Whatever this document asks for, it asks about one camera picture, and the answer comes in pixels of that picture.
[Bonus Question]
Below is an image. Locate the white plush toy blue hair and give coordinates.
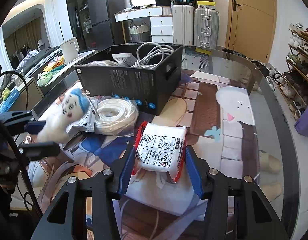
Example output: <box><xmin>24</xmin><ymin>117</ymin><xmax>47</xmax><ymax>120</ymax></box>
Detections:
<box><xmin>36</xmin><ymin>87</ymin><xmax>91</xmax><ymax>143</ymax></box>

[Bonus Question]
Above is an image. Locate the black glass cabinet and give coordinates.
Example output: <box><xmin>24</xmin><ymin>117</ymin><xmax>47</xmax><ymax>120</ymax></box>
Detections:
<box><xmin>65</xmin><ymin>0</ymin><xmax>94</xmax><ymax>50</ymax></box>

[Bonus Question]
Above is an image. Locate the white dresser with drawers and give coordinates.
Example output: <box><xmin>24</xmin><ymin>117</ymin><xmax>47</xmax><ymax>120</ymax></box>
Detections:
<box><xmin>114</xmin><ymin>5</ymin><xmax>174</xmax><ymax>44</ymax></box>

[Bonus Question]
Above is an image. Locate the white resealable packet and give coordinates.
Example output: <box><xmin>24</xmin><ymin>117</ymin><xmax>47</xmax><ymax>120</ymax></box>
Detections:
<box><xmin>61</xmin><ymin>120</ymin><xmax>96</xmax><ymax>150</ymax></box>

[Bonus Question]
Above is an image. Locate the purple bag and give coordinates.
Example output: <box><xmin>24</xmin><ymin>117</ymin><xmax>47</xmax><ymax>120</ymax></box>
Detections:
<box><xmin>294</xmin><ymin>102</ymin><xmax>308</xmax><ymax>138</ymax></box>

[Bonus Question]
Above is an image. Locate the tan wooden door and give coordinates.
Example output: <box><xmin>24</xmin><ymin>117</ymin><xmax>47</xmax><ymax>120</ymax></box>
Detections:
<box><xmin>225</xmin><ymin>0</ymin><xmax>277</xmax><ymax>63</ymax></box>

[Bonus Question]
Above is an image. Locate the white cable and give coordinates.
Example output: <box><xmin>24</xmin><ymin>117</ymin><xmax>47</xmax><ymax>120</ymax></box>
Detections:
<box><xmin>136</xmin><ymin>42</ymin><xmax>180</xmax><ymax>68</ymax></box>

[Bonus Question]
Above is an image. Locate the pile of colourful packets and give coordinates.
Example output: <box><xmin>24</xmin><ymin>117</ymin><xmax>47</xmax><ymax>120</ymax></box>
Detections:
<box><xmin>37</xmin><ymin>55</ymin><xmax>67</xmax><ymax>87</ymax></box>

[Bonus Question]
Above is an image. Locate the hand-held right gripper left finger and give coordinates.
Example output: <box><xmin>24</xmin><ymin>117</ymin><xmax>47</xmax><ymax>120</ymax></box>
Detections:
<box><xmin>31</xmin><ymin>145</ymin><xmax>138</xmax><ymax>240</ymax></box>

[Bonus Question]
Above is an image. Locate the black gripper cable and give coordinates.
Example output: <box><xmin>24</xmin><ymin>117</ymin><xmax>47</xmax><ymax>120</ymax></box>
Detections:
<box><xmin>0</xmin><ymin>71</ymin><xmax>43</xmax><ymax>218</ymax></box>

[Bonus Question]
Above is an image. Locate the white electric kettle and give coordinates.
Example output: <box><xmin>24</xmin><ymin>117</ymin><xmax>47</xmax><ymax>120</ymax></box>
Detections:
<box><xmin>60</xmin><ymin>37</ymin><xmax>82</xmax><ymax>63</ymax></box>

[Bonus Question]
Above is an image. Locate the white packet with red edges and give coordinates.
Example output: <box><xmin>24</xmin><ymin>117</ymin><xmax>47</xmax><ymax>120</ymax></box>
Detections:
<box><xmin>131</xmin><ymin>120</ymin><xmax>188</xmax><ymax>184</ymax></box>

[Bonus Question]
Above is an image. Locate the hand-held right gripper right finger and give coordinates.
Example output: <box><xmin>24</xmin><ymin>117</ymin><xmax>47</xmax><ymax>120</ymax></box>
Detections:
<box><xmin>184</xmin><ymin>145</ymin><xmax>289</xmax><ymax>240</ymax></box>

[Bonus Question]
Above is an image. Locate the silver plastic packet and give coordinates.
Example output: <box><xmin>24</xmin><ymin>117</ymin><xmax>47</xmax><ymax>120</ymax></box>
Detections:
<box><xmin>77</xmin><ymin>60</ymin><xmax>115</xmax><ymax>67</ymax></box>

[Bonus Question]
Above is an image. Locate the grey side table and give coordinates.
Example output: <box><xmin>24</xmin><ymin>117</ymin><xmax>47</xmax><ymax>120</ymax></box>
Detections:
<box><xmin>9</xmin><ymin>50</ymin><xmax>95</xmax><ymax>115</ymax></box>

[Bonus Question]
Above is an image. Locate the brown curtain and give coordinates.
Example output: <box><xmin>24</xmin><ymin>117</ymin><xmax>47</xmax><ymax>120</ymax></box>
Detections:
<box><xmin>4</xmin><ymin>17</ymin><xmax>44</xmax><ymax>53</ymax></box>

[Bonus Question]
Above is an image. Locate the shoe rack with shoes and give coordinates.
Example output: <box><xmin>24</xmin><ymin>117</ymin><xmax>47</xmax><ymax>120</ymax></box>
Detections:
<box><xmin>280</xmin><ymin>22</ymin><xmax>308</xmax><ymax>119</ymax></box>

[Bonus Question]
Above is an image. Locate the beige slipper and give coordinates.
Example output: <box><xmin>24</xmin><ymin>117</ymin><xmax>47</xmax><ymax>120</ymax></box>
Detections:
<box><xmin>259</xmin><ymin>182</ymin><xmax>282</xmax><ymax>200</ymax></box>
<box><xmin>258</xmin><ymin>151</ymin><xmax>282</xmax><ymax>173</ymax></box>

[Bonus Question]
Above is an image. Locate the woven basket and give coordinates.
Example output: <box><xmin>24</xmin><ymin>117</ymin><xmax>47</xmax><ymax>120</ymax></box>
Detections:
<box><xmin>129</xmin><ymin>22</ymin><xmax>151</xmax><ymax>43</ymax></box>

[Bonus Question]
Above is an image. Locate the white suitcase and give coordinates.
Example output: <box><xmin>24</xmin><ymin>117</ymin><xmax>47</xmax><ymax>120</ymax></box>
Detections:
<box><xmin>172</xmin><ymin>4</ymin><xmax>196</xmax><ymax>46</ymax></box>

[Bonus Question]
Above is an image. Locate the wooden shoe rack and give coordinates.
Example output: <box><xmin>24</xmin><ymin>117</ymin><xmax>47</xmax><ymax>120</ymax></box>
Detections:
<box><xmin>279</xmin><ymin>22</ymin><xmax>308</xmax><ymax>120</ymax></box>

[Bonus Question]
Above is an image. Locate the black refrigerator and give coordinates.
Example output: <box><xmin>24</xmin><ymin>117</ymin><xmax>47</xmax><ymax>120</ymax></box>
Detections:
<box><xmin>86</xmin><ymin>0</ymin><xmax>125</xmax><ymax>52</ymax></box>

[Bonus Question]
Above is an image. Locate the white rope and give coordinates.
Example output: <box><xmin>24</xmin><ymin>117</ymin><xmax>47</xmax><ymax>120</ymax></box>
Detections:
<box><xmin>90</xmin><ymin>97</ymin><xmax>140</xmax><ymax>137</ymax></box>

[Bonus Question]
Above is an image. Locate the silver suitcase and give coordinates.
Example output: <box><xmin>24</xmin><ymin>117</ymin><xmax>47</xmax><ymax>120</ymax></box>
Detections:
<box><xmin>193</xmin><ymin>7</ymin><xmax>220</xmax><ymax>48</ymax></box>

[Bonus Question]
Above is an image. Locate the black cardboard box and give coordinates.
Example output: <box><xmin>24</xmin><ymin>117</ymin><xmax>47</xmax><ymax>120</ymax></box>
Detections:
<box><xmin>74</xmin><ymin>44</ymin><xmax>184</xmax><ymax>117</ymax></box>

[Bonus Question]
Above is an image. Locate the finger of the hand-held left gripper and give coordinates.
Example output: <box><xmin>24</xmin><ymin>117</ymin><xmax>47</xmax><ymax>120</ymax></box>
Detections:
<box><xmin>19</xmin><ymin>141</ymin><xmax>61</xmax><ymax>160</ymax></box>
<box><xmin>0</xmin><ymin>110</ymin><xmax>47</xmax><ymax>135</ymax></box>

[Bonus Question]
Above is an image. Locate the bed with dark blanket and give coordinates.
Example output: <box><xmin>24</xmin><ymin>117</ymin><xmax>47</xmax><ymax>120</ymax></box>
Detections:
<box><xmin>11</xmin><ymin>45</ymin><xmax>63</xmax><ymax>75</ymax></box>

